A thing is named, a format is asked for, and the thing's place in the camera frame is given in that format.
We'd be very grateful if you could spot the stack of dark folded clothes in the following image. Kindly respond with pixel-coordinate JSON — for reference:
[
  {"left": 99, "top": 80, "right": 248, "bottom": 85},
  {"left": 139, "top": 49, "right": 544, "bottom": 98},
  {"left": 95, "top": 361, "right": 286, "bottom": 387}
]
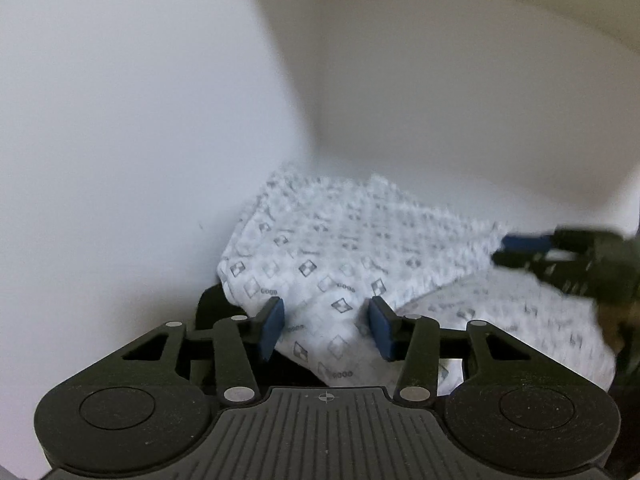
[{"left": 194, "top": 284, "right": 321, "bottom": 390}]

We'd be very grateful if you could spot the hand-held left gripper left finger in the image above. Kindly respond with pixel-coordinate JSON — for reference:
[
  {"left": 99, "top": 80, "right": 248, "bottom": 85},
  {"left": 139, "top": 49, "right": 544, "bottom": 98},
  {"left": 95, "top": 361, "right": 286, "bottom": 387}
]
[{"left": 122, "top": 297, "right": 285, "bottom": 406}]

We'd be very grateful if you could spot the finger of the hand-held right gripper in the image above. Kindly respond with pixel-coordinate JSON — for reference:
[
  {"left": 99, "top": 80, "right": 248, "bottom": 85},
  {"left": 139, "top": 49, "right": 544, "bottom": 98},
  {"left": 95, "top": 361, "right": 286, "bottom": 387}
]
[
  {"left": 492, "top": 250, "right": 581, "bottom": 288},
  {"left": 499, "top": 230, "right": 558, "bottom": 255}
]

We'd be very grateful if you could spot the white patterned pajama garment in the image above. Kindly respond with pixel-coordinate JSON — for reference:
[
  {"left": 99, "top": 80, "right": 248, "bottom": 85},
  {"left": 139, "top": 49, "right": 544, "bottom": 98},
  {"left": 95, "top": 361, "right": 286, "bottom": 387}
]
[{"left": 217, "top": 162, "right": 616, "bottom": 393}]

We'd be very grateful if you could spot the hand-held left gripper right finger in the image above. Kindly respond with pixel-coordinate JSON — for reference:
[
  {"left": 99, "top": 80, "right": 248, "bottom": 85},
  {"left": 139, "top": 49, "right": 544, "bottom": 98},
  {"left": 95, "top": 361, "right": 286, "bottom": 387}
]
[{"left": 369, "top": 296, "right": 533, "bottom": 405}]

